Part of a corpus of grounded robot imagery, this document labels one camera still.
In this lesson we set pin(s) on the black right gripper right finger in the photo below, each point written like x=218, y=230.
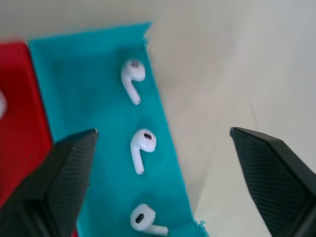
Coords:
x=276, y=182

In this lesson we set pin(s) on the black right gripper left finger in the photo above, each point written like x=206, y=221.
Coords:
x=56, y=177

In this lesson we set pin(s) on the red felt cloth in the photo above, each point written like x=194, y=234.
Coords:
x=19, y=118

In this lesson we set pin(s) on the teal felt cloth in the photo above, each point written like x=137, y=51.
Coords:
x=103, y=123

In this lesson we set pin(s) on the white earbud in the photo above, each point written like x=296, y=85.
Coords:
x=132, y=76
x=142, y=146
x=143, y=219

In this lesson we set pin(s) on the white rounded object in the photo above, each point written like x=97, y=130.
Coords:
x=2, y=103

